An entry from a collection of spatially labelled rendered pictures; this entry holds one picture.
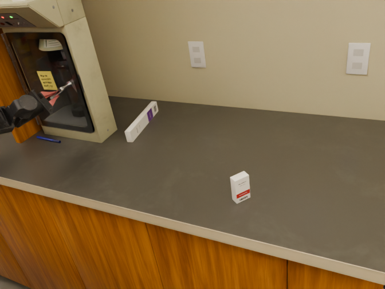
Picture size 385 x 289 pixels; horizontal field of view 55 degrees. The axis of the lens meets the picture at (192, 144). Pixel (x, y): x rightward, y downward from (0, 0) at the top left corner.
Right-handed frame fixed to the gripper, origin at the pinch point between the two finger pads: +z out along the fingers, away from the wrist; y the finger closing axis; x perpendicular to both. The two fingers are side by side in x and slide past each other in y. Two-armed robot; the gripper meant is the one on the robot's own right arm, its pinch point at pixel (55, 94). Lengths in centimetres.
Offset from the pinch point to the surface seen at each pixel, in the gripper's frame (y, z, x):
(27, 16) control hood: 23.1, -2.6, -18.1
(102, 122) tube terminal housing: -18.5, 9.4, -0.3
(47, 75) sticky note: 7.8, 3.9, 1.4
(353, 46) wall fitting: -48, 48, -84
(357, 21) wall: -41, 49, -89
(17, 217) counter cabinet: -29, -22, 45
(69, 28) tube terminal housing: 13.7, 6.9, -20.3
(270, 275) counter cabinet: -79, -21, -53
